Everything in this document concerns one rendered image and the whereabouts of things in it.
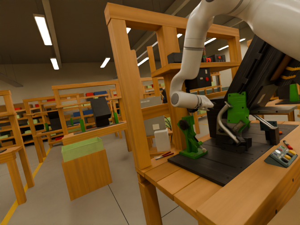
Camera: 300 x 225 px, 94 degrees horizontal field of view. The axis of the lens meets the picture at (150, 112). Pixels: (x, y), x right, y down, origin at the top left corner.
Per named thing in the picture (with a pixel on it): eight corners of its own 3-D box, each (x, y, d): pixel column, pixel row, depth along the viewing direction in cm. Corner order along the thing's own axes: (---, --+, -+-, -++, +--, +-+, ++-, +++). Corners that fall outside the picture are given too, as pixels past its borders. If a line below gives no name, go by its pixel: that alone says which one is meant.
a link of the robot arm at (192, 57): (171, 45, 71) (165, 99, 86) (192, 48, 59) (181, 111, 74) (185, 45, 75) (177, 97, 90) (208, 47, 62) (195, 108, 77)
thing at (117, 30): (248, 119, 168) (239, 36, 159) (140, 170, 92) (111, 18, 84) (240, 119, 175) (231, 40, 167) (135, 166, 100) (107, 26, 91)
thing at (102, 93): (117, 130, 747) (108, 89, 726) (49, 148, 602) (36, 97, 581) (114, 129, 794) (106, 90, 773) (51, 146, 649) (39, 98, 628)
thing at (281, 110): (297, 110, 89) (297, 105, 89) (289, 114, 81) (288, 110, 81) (234, 111, 122) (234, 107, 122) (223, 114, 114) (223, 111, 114)
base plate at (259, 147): (299, 127, 118) (299, 124, 118) (226, 188, 62) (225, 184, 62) (244, 123, 154) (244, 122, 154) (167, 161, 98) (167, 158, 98)
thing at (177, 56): (189, 61, 107) (187, 52, 106) (174, 62, 99) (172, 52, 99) (182, 64, 113) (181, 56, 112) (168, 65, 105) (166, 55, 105)
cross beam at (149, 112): (234, 96, 168) (233, 89, 167) (138, 121, 102) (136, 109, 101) (229, 97, 172) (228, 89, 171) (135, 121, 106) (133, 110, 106)
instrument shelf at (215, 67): (241, 65, 137) (240, 61, 136) (171, 69, 91) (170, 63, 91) (217, 72, 158) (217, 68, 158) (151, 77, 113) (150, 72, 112)
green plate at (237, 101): (251, 124, 94) (251, 92, 95) (244, 124, 89) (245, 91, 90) (233, 123, 104) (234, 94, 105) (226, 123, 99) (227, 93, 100)
